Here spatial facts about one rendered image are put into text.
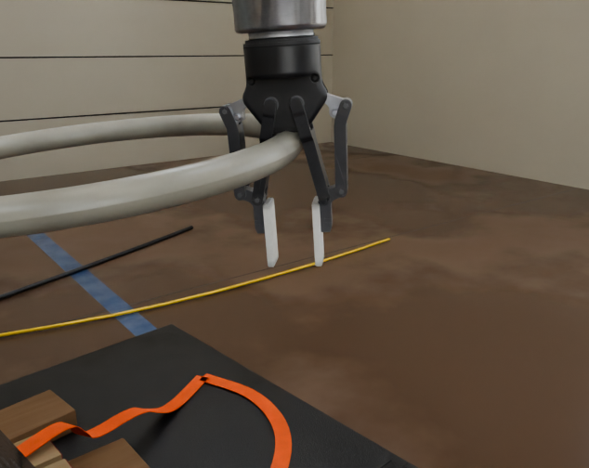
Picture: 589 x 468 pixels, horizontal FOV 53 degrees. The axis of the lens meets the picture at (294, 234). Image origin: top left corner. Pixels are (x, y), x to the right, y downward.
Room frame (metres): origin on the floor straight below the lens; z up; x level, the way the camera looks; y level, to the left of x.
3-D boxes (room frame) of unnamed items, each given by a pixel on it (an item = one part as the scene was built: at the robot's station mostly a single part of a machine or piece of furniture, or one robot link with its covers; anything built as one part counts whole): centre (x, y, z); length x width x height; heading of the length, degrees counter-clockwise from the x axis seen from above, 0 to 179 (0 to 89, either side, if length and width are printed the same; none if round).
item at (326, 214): (0.60, -0.04, 0.91); 0.03 x 0.01 x 0.05; 83
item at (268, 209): (0.61, 0.03, 0.88); 0.03 x 0.01 x 0.07; 173
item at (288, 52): (0.61, 0.01, 1.03); 0.08 x 0.07 x 0.09; 83
